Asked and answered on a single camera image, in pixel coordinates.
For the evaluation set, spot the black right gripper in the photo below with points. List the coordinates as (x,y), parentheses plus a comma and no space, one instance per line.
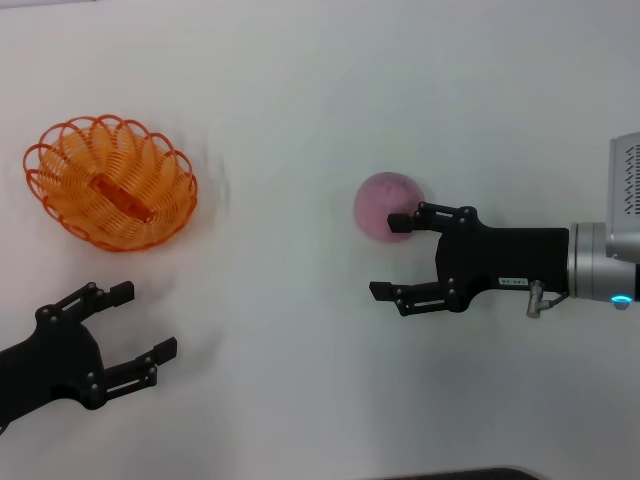
(500,255)

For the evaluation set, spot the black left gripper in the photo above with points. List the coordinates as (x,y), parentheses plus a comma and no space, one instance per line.
(55,360)

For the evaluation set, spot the pink peach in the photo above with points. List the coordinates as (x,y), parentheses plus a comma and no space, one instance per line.
(377,200)

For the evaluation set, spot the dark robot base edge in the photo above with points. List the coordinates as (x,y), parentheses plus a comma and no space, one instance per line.
(465,475)

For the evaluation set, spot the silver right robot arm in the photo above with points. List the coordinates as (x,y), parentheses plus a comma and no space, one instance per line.
(590,260)

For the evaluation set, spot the grey perforated box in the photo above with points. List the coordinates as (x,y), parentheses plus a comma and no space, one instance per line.
(625,175)

